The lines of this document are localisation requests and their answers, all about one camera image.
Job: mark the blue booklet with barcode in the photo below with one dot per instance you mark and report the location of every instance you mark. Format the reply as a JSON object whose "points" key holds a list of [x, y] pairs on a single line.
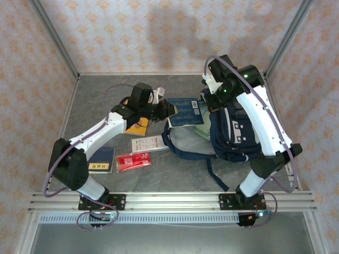
{"points": [[185, 113]]}

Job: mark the light green notebook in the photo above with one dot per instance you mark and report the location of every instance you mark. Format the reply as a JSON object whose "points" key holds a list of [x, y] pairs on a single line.
{"points": [[202, 130]]}

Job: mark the navy blue backpack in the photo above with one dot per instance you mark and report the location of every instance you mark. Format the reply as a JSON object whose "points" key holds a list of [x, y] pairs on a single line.
{"points": [[233, 143]]}

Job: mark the navy book with yellow label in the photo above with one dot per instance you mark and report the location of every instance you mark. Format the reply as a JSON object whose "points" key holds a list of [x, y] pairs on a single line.
{"points": [[102, 161]]}

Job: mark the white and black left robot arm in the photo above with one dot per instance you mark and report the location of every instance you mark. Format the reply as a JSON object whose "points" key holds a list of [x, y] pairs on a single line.
{"points": [[92, 137]]}

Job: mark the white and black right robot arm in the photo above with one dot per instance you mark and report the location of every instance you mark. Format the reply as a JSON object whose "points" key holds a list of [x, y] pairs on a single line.
{"points": [[259, 124]]}

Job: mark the orange book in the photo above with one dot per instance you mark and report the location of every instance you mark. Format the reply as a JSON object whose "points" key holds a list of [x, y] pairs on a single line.
{"points": [[140, 130]]}

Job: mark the white packet with red print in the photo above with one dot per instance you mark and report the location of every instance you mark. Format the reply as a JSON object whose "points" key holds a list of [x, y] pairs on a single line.
{"points": [[148, 144]]}

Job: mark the small green circuit board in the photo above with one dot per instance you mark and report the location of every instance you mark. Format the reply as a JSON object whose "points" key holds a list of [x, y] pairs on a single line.
{"points": [[105, 217], [258, 215]]}

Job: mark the grey metal sheet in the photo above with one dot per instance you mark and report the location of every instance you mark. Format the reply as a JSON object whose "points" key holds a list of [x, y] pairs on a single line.
{"points": [[172, 240]]}

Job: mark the aluminium frame rail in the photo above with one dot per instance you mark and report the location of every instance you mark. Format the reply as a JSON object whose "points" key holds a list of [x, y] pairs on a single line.
{"points": [[145, 73], [66, 113], [278, 113]]}

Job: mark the aluminium frame post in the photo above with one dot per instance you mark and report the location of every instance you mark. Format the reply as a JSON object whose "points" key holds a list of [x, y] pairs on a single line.
{"points": [[286, 39], [55, 39]]}

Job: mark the aluminium mounting rail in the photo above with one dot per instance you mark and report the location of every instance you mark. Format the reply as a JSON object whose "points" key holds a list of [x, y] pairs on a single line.
{"points": [[172, 202]]}

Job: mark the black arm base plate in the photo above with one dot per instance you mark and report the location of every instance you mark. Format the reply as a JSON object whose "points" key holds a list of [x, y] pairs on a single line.
{"points": [[117, 202], [227, 202]]}

